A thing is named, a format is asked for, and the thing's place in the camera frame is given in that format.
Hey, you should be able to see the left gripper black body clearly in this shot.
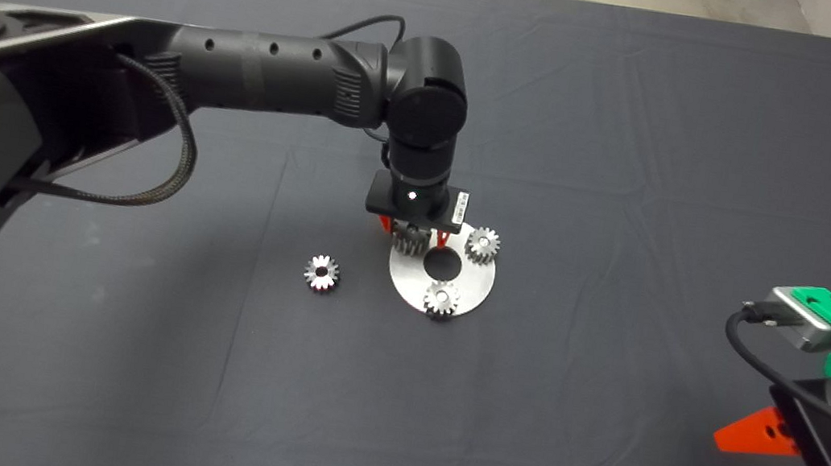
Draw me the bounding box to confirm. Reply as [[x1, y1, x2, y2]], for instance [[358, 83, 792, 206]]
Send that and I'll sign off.
[[362, 170, 477, 233]]

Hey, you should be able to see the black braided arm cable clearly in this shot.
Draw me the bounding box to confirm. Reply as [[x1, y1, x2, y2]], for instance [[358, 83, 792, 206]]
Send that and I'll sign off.
[[3, 39, 211, 217]]

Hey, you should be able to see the dark grey table cloth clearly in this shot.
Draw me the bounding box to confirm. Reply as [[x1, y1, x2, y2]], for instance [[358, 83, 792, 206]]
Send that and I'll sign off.
[[0, 0, 831, 466]]

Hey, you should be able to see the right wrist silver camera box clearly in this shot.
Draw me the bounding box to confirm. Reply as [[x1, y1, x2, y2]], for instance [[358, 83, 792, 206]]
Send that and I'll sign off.
[[742, 282, 831, 356]]

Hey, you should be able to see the tall large steel gear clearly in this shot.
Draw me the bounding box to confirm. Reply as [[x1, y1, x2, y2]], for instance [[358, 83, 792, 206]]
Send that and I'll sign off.
[[390, 219, 434, 260]]

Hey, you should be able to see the round metal plate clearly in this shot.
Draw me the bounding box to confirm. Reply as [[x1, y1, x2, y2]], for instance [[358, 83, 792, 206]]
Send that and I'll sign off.
[[381, 212, 503, 324]]

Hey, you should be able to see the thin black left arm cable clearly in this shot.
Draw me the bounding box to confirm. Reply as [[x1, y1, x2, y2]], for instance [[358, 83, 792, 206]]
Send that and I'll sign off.
[[304, 5, 414, 174]]

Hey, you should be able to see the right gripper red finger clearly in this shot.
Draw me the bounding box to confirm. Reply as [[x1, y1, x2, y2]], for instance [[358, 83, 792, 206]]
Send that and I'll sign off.
[[712, 398, 806, 463]]

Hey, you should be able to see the small steel gear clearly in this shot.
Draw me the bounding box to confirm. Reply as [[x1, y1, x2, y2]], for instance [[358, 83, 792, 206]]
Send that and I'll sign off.
[[462, 224, 503, 267], [420, 278, 463, 321], [300, 252, 342, 295]]

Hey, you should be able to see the right wrist black camera cable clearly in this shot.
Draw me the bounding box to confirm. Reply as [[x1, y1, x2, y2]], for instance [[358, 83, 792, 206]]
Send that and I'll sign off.
[[711, 298, 831, 443]]

